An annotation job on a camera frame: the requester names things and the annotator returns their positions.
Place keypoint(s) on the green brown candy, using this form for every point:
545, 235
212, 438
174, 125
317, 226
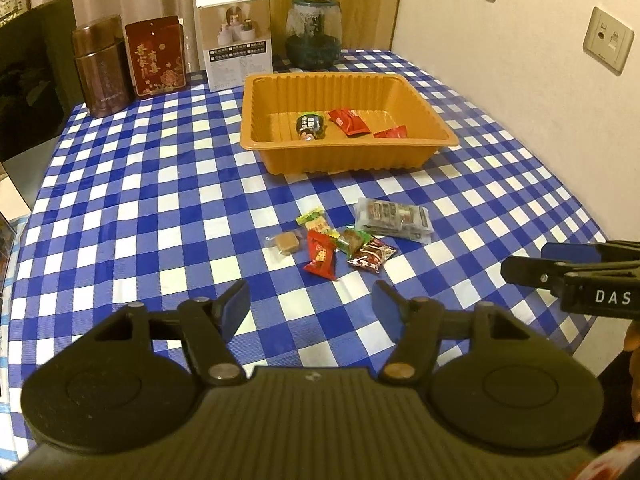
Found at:
352, 240

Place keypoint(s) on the red orange candy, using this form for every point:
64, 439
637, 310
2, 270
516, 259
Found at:
320, 256

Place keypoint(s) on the red printed box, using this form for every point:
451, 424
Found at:
155, 57

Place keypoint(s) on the pale labelled box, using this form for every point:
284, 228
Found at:
11, 2

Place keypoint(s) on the brown caramel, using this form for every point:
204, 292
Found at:
286, 242

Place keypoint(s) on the small red snack packet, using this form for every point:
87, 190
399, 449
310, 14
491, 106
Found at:
391, 133

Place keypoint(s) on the dark red white snack packet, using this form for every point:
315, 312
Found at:
372, 255

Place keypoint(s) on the brown metal canister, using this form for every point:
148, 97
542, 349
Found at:
100, 70

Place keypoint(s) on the black flat monitor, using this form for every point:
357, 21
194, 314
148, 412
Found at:
35, 80

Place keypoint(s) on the blue white checked tablecloth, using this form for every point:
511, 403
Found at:
150, 185

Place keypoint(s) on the wooden door panel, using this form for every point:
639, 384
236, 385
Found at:
360, 0

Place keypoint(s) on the glass jar with dark base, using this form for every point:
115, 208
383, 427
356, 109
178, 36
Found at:
314, 35

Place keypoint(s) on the small black flat object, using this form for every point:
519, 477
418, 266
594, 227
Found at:
197, 76

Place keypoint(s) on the large red snack packet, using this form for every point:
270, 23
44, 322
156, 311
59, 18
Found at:
348, 121

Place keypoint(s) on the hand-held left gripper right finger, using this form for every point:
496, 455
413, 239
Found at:
387, 310

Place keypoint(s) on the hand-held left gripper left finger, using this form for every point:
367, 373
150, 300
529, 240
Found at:
235, 307

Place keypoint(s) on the orange plastic tray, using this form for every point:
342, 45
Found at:
320, 160

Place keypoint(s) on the person's right hand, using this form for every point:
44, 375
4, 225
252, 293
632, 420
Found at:
633, 337

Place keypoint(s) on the green black snack packet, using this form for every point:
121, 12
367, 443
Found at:
310, 125

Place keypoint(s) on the red white printed clothing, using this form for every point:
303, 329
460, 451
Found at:
615, 467

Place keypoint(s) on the clear packet of dark snack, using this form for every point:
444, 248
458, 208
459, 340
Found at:
392, 215

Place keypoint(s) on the white product box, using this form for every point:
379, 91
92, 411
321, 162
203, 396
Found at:
235, 40

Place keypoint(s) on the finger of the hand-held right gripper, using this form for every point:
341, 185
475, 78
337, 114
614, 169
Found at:
532, 272
565, 251

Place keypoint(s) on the beige wall outlet plate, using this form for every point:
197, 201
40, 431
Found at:
609, 39

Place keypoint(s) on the yellow green candy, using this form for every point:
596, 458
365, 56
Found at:
312, 221

